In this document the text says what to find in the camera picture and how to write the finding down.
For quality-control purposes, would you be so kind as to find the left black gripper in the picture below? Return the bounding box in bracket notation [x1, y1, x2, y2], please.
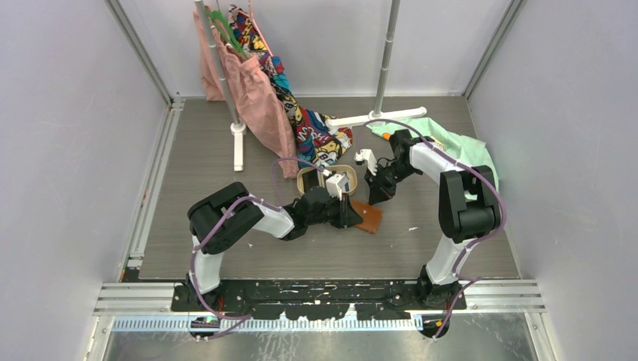
[307, 191, 363, 229]

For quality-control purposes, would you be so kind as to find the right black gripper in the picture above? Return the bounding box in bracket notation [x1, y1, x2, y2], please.
[364, 161, 418, 205]

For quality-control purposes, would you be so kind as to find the brown leather card holder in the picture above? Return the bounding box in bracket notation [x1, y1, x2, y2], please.
[351, 200, 383, 235]

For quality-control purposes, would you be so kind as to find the beige oval card tray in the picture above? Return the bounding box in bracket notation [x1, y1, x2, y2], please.
[296, 165, 358, 196]

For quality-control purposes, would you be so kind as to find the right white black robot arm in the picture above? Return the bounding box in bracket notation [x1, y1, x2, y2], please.
[355, 129, 502, 309]

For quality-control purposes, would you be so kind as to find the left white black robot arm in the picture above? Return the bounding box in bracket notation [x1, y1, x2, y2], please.
[187, 182, 363, 311]

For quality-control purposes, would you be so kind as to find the colourful comic print garment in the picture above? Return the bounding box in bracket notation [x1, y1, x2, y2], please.
[228, 5, 353, 166]

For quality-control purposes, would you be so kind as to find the mint green garment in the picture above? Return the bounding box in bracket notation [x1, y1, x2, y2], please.
[368, 117, 500, 190]

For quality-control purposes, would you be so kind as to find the left white rack stand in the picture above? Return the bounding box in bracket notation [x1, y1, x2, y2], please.
[194, 0, 248, 172]

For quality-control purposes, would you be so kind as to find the white rack stand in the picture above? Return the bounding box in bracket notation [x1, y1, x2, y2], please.
[326, 0, 427, 129]
[194, 0, 248, 172]

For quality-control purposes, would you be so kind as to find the pink hanging garment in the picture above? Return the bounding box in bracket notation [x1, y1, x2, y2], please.
[193, 9, 297, 159]

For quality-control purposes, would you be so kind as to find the right white rack stand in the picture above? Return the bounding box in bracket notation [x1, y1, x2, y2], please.
[326, 0, 427, 129]

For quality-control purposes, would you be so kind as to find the green clothes hanger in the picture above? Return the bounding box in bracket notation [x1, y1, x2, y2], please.
[207, 11, 250, 60]

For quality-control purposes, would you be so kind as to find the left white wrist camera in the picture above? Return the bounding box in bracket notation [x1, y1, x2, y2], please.
[324, 172, 350, 200]

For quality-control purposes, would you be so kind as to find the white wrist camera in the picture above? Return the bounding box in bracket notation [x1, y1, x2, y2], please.
[354, 149, 378, 176]
[324, 172, 350, 200]

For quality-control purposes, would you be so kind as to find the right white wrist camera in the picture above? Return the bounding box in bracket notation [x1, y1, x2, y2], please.
[354, 149, 378, 176]

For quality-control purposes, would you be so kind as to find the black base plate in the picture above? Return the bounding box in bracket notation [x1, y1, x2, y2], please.
[170, 278, 466, 337]

